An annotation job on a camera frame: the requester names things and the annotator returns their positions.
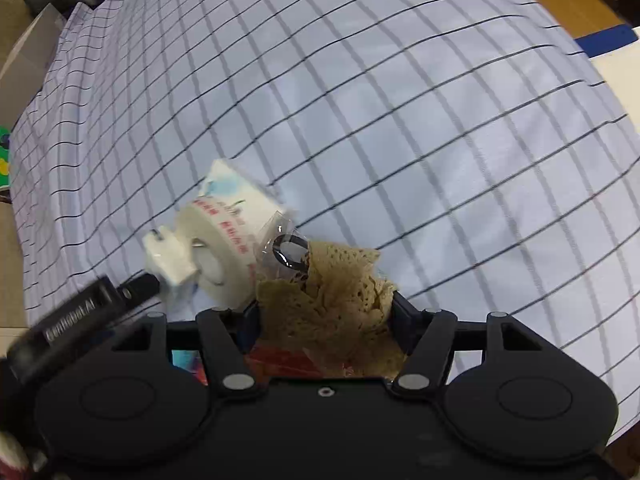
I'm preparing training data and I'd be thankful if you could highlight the checked pale blue bed sheet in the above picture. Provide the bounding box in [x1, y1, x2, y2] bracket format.
[10, 0, 640, 397]

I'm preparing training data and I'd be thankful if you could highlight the beige lace cloth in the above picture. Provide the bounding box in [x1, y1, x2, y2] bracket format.
[255, 240, 407, 379]

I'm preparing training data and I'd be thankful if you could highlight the white tissue pack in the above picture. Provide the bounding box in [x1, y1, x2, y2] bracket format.
[142, 227, 199, 287]

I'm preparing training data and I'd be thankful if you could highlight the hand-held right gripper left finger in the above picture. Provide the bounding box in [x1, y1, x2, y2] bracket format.
[112, 304, 268, 399]

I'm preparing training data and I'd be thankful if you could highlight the black hair tie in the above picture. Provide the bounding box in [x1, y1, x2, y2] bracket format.
[272, 233, 312, 272]

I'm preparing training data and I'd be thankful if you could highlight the grey cardboard box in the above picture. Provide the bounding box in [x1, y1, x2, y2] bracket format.
[0, 2, 67, 97]

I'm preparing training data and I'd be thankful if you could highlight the white tape roll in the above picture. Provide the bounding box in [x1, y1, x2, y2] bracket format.
[172, 159, 292, 312]

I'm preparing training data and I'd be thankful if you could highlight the red foil packet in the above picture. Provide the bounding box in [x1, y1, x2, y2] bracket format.
[247, 342, 327, 379]

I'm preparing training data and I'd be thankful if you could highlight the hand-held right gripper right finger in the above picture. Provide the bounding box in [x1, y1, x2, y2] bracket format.
[389, 290, 551, 399]

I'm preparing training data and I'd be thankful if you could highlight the blue floor tape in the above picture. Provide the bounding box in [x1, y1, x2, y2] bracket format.
[573, 23, 637, 57]

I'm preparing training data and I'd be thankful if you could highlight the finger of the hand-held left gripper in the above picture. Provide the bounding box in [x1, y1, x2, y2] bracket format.
[116, 272, 162, 307]

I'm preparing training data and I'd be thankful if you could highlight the green printed mat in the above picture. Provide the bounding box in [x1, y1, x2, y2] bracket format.
[0, 125, 14, 202]

